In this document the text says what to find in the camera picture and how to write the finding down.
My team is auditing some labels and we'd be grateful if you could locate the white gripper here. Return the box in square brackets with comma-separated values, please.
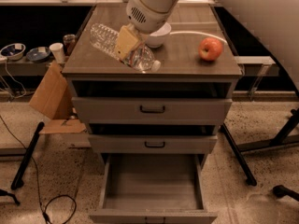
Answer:
[114, 0, 175, 60]

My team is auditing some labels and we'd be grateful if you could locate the clear plastic water bottle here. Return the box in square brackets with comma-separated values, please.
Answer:
[90, 23, 161, 73]

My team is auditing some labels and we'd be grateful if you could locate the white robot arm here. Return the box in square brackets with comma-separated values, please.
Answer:
[115, 0, 299, 89]

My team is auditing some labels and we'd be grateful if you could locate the top grey drawer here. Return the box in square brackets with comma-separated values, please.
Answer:
[72, 97, 232, 125]

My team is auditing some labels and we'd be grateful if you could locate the grey drawer cabinet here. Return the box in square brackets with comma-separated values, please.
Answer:
[61, 3, 243, 161]

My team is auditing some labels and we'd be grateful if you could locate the middle grey drawer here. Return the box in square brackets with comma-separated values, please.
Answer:
[89, 134, 217, 154]

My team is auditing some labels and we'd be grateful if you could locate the bottom grey open drawer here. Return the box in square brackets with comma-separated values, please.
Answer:
[90, 154, 217, 224]

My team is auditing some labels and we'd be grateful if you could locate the white bowl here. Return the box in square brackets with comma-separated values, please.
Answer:
[146, 22, 172, 48]

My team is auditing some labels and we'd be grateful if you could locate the glass jar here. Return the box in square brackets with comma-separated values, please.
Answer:
[63, 34, 77, 55]

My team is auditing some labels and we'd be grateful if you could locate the white paper cup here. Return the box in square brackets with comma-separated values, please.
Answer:
[50, 43, 65, 63]

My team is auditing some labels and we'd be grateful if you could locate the red apple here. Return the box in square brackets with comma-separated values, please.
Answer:
[198, 37, 223, 62]

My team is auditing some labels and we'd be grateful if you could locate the blue bowl right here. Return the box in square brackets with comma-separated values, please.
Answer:
[26, 47, 50, 63]

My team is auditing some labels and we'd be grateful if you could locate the blue bowl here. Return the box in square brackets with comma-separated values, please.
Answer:
[26, 47, 50, 63]
[0, 43, 26, 61]

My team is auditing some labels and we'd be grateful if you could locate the cardboard box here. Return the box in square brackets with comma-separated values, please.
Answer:
[29, 62, 86, 134]

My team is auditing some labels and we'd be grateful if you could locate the blue bowl left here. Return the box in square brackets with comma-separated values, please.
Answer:
[0, 43, 26, 61]

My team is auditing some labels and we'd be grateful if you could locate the black stand leg left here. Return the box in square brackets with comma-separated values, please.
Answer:
[10, 122, 44, 190]

